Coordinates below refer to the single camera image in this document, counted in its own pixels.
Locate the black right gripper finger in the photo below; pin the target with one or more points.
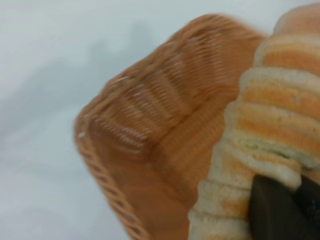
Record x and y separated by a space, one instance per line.
275 215

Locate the striped bread roll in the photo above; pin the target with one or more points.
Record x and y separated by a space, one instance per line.
275 112

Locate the orange woven wicker basket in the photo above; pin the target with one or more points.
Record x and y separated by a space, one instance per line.
155 105

